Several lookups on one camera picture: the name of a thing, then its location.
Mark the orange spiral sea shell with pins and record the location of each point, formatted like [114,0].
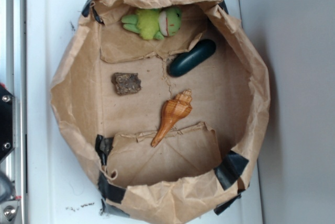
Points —
[173,110]

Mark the dark green oval stone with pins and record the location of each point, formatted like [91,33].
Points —
[187,61]

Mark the brown rough rock chunk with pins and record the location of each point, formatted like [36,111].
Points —
[126,83]

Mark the green plush toy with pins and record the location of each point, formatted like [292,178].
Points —
[152,24]

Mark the brown paper bag bin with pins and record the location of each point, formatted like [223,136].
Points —
[206,160]

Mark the white plastic tray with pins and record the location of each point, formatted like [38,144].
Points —
[59,189]

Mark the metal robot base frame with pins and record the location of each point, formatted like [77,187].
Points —
[14,206]

